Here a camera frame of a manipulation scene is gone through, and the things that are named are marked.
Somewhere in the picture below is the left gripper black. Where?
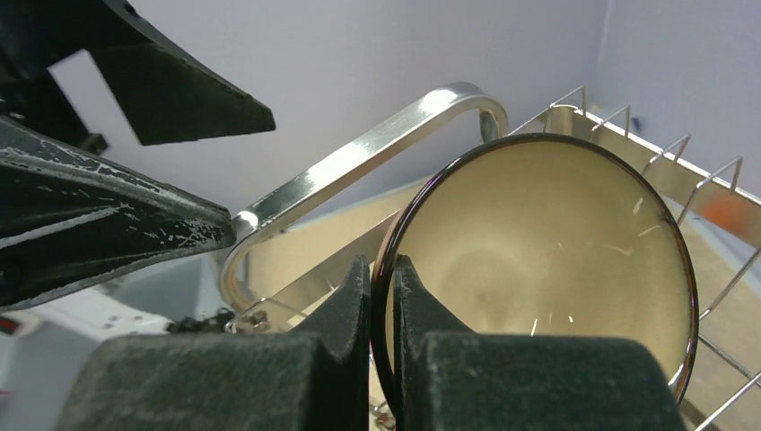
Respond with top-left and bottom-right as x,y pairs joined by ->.
1,1 -> 276,311

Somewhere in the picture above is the stainless steel dish rack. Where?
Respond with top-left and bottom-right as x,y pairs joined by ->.
219,83 -> 760,397

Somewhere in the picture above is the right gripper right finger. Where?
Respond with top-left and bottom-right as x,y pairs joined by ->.
393,256 -> 684,430

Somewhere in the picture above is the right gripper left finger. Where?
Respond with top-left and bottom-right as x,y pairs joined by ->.
56,256 -> 371,430

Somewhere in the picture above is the beige bowl brown rim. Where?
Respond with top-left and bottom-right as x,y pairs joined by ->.
371,133 -> 698,400

